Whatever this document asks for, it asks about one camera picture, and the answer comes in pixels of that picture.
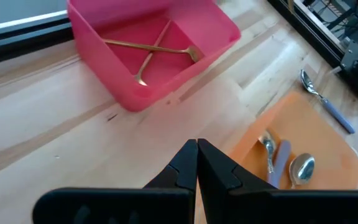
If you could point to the gold spoon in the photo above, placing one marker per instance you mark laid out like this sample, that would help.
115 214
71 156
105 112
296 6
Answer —
149 57

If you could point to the pink plastic bin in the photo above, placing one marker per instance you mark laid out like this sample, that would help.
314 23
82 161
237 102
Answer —
98 71

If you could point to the gold fork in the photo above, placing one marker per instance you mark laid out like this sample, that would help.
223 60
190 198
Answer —
154 48

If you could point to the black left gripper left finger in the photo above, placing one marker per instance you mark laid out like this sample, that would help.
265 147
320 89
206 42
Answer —
166 202

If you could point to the orange cutting board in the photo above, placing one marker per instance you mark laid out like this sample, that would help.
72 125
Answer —
322 140

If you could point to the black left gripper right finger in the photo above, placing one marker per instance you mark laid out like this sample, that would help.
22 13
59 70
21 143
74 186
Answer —
228 202

